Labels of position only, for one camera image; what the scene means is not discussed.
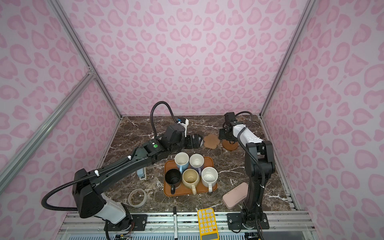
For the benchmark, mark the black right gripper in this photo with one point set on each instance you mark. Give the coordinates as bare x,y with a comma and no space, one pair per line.
221,135

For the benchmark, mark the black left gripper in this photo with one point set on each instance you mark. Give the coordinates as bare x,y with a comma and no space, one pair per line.
192,144

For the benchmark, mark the brown wooden round coaster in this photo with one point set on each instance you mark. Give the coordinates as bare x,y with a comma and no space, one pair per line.
230,145

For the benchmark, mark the cork flower shaped coaster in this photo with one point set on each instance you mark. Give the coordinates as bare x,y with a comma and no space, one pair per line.
211,141

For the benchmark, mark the lavender mug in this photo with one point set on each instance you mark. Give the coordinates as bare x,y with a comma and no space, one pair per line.
197,163

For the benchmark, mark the light blue mug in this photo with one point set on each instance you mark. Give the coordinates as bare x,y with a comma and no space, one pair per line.
182,161

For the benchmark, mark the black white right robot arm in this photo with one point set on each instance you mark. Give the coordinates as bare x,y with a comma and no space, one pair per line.
259,166

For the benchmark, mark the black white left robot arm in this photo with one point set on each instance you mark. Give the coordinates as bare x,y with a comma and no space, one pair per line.
88,187

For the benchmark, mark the beige ceramic mug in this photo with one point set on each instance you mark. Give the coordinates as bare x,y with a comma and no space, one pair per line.
190,179

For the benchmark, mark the white speckled mug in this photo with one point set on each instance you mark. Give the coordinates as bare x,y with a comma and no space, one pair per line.
209,178

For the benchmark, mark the orange wooden tray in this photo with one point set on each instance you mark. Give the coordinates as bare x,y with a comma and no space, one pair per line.
183,189

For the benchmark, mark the black mug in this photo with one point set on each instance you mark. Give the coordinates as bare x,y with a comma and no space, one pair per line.
173,178

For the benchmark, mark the pink case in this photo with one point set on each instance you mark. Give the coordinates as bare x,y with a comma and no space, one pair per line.
235,196

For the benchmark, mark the clear tape roll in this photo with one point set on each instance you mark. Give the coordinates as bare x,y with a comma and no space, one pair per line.
137,198

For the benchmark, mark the black marker pen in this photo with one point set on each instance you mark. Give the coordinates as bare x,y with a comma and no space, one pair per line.
176,237

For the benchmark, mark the yellow calculator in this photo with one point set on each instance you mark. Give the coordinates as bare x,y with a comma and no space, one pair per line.
207,224

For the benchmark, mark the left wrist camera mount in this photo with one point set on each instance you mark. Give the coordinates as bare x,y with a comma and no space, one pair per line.
184,122

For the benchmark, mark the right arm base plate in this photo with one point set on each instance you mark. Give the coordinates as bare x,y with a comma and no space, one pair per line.
236,222

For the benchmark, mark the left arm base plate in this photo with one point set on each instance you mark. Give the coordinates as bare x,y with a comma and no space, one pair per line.
138,222

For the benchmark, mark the aluminium frame diagonal bar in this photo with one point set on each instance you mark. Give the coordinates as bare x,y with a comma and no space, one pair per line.
19,160

